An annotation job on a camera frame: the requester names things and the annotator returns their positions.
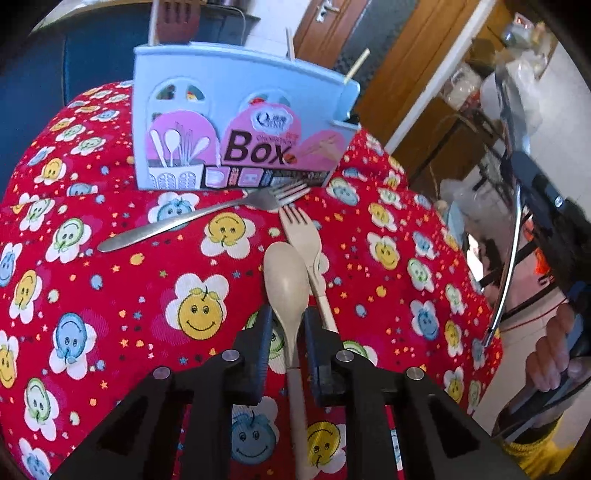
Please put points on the person's right forearm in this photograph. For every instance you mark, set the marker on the person's right forearm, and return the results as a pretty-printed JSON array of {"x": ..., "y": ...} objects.
[{"x": 535, "y": 454}]

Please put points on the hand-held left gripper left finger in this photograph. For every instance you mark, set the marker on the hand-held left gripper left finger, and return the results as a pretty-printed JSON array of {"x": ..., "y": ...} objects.
[{"x": 262, "y": 344}]

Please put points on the wooden chopstick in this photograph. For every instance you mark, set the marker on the wooden chopstick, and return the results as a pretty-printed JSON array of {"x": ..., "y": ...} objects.
[{"x": 358, "y": 64}]

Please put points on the brown slotted spatula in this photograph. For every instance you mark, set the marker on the brown slotted spatula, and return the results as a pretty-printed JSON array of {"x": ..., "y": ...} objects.
[{"x": 178, "y": 27}]

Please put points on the light blue utensil holder box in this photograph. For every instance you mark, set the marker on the light blue utensil holder box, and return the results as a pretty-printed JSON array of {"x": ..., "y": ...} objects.
[{"x": 207, "y": 69}]

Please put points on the person's right hand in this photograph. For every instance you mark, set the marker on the person's right hand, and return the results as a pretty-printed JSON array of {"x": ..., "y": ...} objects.
[{"x": 551, "y": 355}]

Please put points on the red smiley printed blanket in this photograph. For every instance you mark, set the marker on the red smiley printed blanket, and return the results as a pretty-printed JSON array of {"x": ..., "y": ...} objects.
[{"x": 115, "y": 286}]

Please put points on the beige spoon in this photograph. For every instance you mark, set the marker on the beige spoon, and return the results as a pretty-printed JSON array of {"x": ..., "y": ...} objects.
[{"x": 285, "y": 277}]

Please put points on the white plastic bag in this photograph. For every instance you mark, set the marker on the white plastic bag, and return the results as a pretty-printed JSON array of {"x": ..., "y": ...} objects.
[{"x": 459, "y": 85}]

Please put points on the wooden door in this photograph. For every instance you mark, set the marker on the wooden door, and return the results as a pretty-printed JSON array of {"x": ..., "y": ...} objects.
[{"x": 397, "y": 69}]

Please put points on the beige fork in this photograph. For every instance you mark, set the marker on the beige fork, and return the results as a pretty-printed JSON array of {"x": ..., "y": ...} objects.
[{"x": 302, "y": 240}]

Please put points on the thin metal rod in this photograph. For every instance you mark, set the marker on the thin metal rod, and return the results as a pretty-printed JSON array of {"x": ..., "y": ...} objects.
[{"x": 153, "y": 27}]

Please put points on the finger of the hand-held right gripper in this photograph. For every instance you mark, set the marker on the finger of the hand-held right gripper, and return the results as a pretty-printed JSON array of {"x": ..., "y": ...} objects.
[{"x": 531, "y": 170}]

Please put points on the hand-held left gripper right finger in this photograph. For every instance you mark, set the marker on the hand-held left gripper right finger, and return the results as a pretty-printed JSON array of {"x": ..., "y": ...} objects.
[{"x": 311, "y": 350}]

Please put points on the metal fork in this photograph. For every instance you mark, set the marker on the metal fork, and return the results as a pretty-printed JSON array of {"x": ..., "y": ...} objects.
[{"x": 184, "y": 221}]

